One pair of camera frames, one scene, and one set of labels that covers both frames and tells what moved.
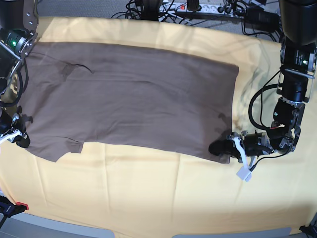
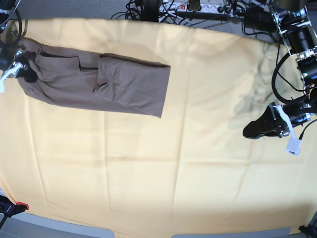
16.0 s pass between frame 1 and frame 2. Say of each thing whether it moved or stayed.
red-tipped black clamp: stayed
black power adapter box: stayed
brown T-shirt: moved
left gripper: moved
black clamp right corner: stayed
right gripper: moved
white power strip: stayed
